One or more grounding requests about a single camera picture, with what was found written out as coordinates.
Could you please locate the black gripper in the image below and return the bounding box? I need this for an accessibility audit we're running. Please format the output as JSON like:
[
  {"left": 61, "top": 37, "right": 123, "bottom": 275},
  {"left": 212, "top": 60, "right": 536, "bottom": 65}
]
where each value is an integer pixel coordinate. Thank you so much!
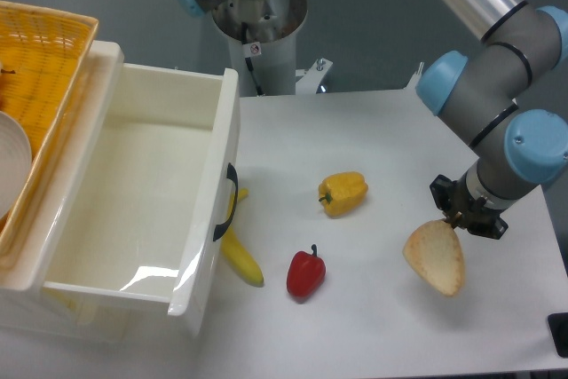
[{"left": 430, "top": 175, "right": 509, "bottom": 240}]

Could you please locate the triangle bread slice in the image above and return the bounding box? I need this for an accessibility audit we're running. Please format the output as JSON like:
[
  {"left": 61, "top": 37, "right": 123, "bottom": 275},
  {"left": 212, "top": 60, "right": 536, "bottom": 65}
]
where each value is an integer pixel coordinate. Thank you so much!
[{"left": 403, "top": 220, "right": 465, "bottom": 297}]

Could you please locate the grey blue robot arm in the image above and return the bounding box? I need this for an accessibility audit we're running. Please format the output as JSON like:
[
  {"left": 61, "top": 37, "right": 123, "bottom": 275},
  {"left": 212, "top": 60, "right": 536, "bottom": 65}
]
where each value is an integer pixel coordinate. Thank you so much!
[{"left": 178, "top": 0, "right": 567, "bottom": 240}]

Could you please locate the white upper drawer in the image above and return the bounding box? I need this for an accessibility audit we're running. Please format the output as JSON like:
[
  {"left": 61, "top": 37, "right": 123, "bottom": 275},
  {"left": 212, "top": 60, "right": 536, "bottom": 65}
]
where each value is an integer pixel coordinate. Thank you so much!
[{"left": 44, "top": 65, "right": 240, "bottom": 328}]

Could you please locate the white drawer cabinet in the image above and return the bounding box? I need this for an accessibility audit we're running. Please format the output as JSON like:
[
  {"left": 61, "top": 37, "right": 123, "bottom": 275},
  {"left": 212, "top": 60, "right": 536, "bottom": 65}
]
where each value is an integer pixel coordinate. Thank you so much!
[{"left": 0, "top": 40, "right": 209, "bottom": 344}]

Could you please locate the yellow bell pepper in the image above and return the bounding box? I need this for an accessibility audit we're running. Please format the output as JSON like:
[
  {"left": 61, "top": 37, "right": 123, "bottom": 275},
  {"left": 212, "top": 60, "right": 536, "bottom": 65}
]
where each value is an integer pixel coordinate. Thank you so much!
[{"left": 318, "top": 171, "right": 368, "bottom": 218}]

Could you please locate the black object at table edge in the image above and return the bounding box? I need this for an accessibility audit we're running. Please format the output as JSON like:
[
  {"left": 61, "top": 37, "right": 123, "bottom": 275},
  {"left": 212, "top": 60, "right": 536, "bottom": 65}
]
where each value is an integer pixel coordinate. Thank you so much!
[{"left": 548, "top": 312, "right": 568, "bottom": 359}]

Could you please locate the red bell pepper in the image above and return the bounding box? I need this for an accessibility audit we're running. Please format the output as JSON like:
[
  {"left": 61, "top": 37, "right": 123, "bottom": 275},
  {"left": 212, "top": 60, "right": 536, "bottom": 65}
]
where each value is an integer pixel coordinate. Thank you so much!
[{"left": 286, "top": 244, "right": 327, "bottom": 299}]

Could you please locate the yellow banana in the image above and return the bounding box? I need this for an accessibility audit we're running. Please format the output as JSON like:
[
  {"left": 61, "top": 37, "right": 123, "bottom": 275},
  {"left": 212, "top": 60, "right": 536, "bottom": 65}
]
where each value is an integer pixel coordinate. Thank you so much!
[{"left": 220, "top": 187, "right": 265, "bottom": 288}]

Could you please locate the yellow woven basket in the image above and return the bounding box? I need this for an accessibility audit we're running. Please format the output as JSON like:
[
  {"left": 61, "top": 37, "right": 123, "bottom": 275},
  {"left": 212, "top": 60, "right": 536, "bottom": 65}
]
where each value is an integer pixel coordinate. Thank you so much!
[{"left": 1, "top": 1, "right": 99, "bottom": 257}]

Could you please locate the white plate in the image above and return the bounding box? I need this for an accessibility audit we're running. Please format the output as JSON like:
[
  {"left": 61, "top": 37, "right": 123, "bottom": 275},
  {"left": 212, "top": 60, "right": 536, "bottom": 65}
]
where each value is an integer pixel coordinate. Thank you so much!
[{"left": 0, "top": 112, "right": 32, "bottom": 218}]

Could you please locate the white metal bracket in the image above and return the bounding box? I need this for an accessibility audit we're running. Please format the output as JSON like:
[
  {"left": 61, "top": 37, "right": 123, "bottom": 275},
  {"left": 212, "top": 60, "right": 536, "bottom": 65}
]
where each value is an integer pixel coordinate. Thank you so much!
[{"left": 296, "top": 58, "right": 334, "bottom": 95}]

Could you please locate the black drawer handle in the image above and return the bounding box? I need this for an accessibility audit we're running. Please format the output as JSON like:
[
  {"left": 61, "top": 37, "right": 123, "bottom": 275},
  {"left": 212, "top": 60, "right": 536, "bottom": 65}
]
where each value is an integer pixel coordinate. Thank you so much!
[{"left": 213, "top": 162, "right": 240, "bottom": 241}]

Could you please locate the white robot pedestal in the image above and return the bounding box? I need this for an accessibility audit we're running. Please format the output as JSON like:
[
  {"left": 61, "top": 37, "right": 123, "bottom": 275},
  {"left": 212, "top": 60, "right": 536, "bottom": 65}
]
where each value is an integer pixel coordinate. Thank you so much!
[{"left": 212, "top": 0, "right": 307, "bottom": 97}]

